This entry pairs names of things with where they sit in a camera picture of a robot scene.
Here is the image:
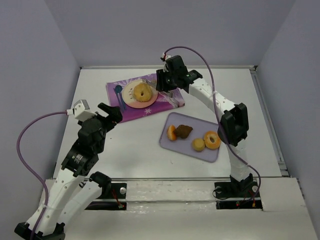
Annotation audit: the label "metal table edge rail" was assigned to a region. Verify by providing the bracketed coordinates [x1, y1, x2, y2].
[80, 65, 256, 71]

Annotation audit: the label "large yellow ring bread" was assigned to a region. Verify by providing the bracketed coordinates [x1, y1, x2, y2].
[133, 82, 153, 102]

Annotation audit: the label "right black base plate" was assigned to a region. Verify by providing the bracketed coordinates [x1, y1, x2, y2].
[212, 181, 263, 210]

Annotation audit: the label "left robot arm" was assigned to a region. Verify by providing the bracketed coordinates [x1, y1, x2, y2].
[14, 99, 123, 240]

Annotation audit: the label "purple cable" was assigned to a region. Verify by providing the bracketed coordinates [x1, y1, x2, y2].
[16, 110, 73, 240]
[159, 45, 262, 201]

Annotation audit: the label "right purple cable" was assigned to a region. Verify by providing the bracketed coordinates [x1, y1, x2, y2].
[159, 45, 262, 201]

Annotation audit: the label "lavender serving tray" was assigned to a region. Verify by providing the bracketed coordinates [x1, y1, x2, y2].
[159, 112, 219, 163]

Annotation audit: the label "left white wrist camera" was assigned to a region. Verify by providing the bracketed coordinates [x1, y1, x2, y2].
[72, 99, 97, 122]

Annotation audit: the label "brown chocolate pastry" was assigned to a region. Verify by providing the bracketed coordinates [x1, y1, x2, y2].
[173, 124, 193, 139]

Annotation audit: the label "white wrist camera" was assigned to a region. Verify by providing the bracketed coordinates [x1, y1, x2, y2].
[163, 62, 169, 72]
[72, 99, 97, 122]

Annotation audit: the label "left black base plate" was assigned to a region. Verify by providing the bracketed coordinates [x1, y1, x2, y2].
[85, 182, 127, 211]

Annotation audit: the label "cream and pink plate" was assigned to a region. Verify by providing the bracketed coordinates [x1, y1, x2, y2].
[121, 79, 158, 109]

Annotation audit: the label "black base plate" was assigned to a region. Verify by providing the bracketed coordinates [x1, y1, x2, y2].
[85, 182, 127, 211]
[212, 181, 263, 210]

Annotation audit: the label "glazed orange donut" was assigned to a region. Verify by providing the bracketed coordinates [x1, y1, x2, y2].
[204, 131, 221, 150]

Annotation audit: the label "orange sesame bun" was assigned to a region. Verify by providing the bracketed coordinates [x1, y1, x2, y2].
[166, 125, 177, 141]

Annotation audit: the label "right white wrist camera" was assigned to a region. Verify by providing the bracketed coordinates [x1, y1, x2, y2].
[163, 62, 169, 72]

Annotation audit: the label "dark blue plastic fork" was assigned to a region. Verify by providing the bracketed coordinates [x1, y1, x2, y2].
[117, 92, 126, 111]

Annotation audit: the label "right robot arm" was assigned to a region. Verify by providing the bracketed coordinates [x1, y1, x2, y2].
[156, 54, 254, 200]

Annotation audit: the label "small round yellow bun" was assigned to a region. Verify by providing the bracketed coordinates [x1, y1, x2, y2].
[191, 138, 206, 152]

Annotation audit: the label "dark blue plastic spoon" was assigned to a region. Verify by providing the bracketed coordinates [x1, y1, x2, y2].
[115, 85, 123, 94]

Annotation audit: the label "purple floral placemat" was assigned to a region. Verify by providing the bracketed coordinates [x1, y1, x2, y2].
[106, 73, 185, 123]

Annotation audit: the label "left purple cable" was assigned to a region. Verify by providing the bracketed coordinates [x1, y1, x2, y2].
[16, 110, 73, 240]

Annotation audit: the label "metal serving tongs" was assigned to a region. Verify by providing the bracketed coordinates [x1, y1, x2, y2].
[142, 78, 174, 98]

